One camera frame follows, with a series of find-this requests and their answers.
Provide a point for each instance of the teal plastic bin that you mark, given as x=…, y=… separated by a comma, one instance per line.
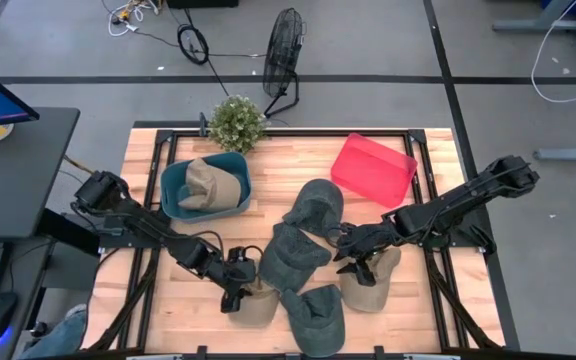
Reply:
x=173, y=195

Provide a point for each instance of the black desk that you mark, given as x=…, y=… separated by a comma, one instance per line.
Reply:
x=18, y=175

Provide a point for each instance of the grey desk leg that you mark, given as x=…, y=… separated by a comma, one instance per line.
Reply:
x=538, y=24

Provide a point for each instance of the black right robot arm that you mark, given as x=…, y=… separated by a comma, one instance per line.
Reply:
x=448, y=205

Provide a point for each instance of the tan baseball cap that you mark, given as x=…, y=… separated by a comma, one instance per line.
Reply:
x=258, y=307
x=368, y=295
x=210, y=190

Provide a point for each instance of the black floor fan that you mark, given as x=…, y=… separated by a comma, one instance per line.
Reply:
x=283, y=52

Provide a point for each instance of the person's shoe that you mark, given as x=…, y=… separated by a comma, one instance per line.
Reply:
x=75, y=312

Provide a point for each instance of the grey desk foot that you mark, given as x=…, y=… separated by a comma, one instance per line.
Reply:
x=568, y=153

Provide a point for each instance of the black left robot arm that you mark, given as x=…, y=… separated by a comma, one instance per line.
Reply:
x=138, y=220

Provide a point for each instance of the person's leg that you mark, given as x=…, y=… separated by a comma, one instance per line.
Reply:
x=55, y=337

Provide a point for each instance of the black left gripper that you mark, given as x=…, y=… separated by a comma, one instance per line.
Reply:
x=238, y=275

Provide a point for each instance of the black metal table frame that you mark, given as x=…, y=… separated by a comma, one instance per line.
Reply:
x=343, y=132

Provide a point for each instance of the red translucent plastic bin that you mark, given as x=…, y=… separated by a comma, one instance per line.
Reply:
x=373, y=170

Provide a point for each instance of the dark green baseball cap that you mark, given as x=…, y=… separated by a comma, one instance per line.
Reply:
x=290, y=257
x=315, y=205
x=315, y=322

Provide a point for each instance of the small green potted plant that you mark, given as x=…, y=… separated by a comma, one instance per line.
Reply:
x=237, y=124

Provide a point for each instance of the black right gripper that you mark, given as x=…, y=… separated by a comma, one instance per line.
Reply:
x=365, y=240

